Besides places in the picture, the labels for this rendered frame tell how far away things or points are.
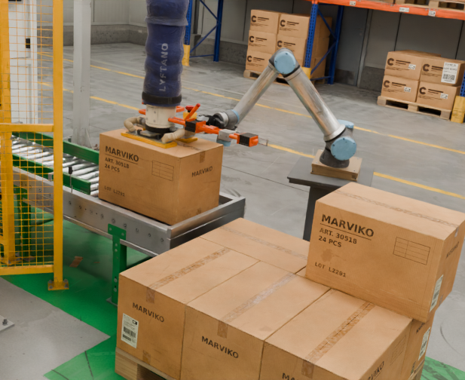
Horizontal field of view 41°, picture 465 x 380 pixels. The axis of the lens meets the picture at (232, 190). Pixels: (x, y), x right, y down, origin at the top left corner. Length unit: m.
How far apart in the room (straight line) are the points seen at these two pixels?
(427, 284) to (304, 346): 0.62
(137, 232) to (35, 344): 0.77
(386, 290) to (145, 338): 1.12
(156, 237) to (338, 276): 1.01
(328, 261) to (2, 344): 1.71
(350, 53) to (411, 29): 1.22
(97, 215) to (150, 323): 0.95
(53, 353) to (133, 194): 0.96
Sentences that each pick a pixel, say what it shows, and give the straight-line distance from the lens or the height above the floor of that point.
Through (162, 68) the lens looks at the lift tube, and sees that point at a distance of 3.47.
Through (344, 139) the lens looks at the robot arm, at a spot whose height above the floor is 1.04.
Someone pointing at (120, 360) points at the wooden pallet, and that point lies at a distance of 3.18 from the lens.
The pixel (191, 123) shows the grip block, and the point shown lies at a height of 1.10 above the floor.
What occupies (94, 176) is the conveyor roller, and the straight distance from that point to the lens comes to 4.26.
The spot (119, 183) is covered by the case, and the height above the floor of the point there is 0.69.
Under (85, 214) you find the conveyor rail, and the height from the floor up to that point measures 0.49.
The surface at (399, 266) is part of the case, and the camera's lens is 2.84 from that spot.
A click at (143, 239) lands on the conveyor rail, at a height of 0.49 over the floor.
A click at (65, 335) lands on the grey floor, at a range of 3.53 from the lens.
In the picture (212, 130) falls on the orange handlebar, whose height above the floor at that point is 1.09.
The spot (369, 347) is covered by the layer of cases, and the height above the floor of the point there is 0.54.
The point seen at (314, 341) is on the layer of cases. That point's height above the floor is 0.54.
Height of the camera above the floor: 1.92
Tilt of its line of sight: 20 degrees down
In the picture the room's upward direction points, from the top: 6 degrees clockwise
